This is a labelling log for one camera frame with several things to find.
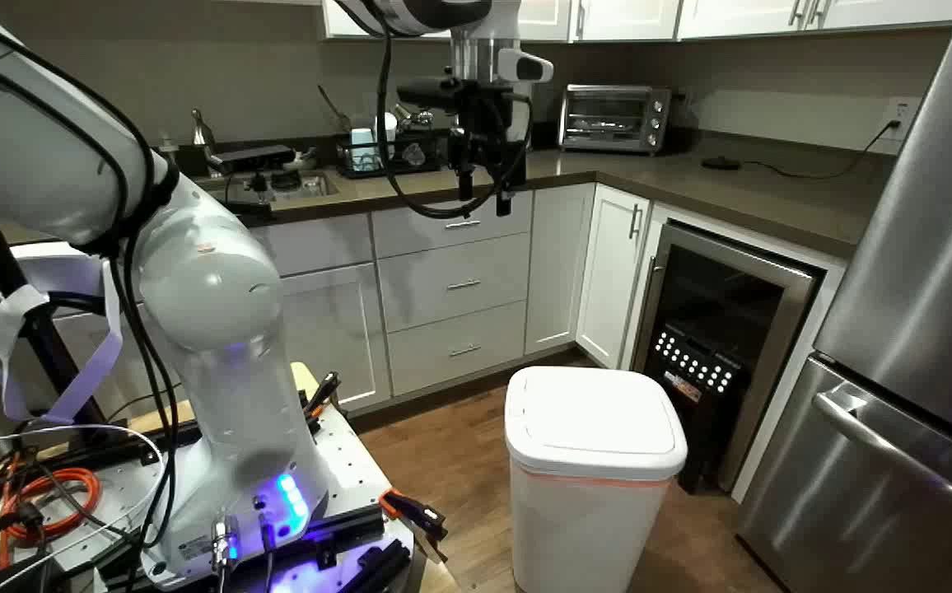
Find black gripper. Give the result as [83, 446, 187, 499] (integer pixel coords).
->
[452, 77, 535, 218]

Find white trash bin lid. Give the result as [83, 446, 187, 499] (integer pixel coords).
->
[502, 361, 693, 483]

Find white trash bin body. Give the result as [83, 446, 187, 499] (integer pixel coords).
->
[507, 458, 686, 593]

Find white lower cabinet door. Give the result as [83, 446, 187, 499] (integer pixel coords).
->
[573, 180, 655, 373]
[273, 259, 391, 413]
[523, 180, 601, 356]

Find white cabinet door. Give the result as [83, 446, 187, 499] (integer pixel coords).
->
[573, 0, 686, 45]
[523, 180, 601, 356]
[321, 0, 373, 43]
[808, 0, 952, 32]
[675, 0, 813, 43]
[573, 180, 655, 373]
[517, 0, 577, 45]
[273, 259, 391, 413]

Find small glowing screen device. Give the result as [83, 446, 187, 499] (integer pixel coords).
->
[343, 119, 391, 178]

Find silver toaster oven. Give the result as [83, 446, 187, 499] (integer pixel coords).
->
[555, 81, 675, 159]

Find white upper cabinet door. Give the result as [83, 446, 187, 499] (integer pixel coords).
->
[675, 0, 813, 43]
[573, 0, 686, 45]
[321, 0, 373, 43]
[808, 0, 952, 32]
[517, 0, 577, 45]

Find dark kitchen countertop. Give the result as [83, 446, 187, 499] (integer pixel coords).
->
[0, 134, 896, 264]

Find black beverage cooler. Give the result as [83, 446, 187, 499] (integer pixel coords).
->
[629, 222, 825, 496]

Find robot mounting cart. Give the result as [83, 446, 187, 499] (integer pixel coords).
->
[0, 359, 457, 593]

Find black orange clamp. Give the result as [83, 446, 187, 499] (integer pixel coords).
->
[379, 487, 452, 565]

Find stainless steel refrigerator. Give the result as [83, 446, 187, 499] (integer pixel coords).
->
[736, 0, 952, 593]

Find black tripod pole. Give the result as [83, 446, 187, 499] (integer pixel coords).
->
[0, 185, 107, 442]

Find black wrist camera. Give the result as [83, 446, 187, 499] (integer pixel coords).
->
[397, 77, 466, 112]

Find black tool handles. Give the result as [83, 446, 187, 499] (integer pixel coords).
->
[304, 370, 345, 427]

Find black power cord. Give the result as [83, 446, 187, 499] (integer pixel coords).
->
[736, 116, 903, 185]

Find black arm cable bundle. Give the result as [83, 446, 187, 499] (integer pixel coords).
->
[85, 62, 187, 554]

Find white wall outlet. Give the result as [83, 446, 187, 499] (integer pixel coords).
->
[884, 95, 924, 131]

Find white curved plastic frame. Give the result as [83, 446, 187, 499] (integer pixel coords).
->
[0, 241, 129, 427]

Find orange coiled cable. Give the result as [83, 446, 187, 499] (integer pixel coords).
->
[0, 465, 107, 572]

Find thin white cable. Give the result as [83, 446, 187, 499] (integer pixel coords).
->
[0, 418, 171, 471]

